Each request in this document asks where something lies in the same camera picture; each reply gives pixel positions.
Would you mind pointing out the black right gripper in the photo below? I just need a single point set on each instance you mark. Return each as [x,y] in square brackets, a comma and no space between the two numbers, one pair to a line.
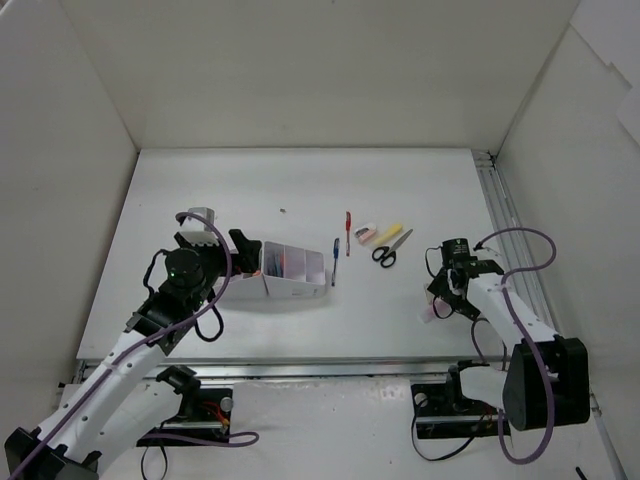
[442,288]

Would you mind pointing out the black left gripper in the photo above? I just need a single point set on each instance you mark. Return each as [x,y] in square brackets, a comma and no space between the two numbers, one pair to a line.
[226,256]

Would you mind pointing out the purple highlighter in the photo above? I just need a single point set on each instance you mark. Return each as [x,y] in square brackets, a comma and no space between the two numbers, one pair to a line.
[428,313]

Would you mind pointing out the black handled scissors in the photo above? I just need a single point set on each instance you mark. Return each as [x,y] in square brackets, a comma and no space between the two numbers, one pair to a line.
[386,255]

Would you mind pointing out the yellow highlighter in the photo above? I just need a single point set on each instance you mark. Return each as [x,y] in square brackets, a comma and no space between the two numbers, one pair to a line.
[387,235]

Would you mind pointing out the blue gel pen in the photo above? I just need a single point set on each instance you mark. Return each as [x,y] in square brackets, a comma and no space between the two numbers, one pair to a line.
[335,256]

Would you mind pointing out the pink white mini stapler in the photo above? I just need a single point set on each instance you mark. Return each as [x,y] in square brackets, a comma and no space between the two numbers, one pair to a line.
[365,233]

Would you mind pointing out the red gel pen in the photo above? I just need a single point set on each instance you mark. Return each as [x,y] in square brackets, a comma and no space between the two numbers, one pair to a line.
[348,222]

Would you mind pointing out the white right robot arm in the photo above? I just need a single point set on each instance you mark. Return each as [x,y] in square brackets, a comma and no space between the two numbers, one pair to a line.
[546,381]

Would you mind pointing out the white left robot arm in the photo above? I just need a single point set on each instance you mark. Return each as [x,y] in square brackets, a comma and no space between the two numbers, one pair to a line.
[115,408]

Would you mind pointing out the white divided organizer left box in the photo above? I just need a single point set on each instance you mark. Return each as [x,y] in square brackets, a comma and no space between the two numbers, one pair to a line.
[241,289]

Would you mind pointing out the white divided organizer box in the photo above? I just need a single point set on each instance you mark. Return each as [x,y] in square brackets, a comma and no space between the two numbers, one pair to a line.
[241,289]
[304,272]

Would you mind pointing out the white divided organizer right box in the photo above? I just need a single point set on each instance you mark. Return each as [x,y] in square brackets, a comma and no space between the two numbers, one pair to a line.
[304,272]

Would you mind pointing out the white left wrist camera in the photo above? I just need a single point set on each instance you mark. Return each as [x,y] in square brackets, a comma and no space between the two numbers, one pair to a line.
[194,231]

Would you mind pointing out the aluminium right side rail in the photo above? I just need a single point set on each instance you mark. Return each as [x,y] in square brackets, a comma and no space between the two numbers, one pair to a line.
[514,246]

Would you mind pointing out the aluminium rail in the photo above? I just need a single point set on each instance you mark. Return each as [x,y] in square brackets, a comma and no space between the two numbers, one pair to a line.
[229,371]
[514,246]

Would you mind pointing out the aluminium front rail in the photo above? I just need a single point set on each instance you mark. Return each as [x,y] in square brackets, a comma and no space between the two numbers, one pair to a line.
[229,371]

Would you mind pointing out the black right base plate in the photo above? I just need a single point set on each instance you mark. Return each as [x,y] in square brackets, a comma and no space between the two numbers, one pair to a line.
[441,416]

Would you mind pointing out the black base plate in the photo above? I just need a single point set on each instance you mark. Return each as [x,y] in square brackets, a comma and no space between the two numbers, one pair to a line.
[208,418]
[441,416]

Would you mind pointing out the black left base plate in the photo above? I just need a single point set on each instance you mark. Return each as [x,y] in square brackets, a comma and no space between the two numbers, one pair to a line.
[208,418]

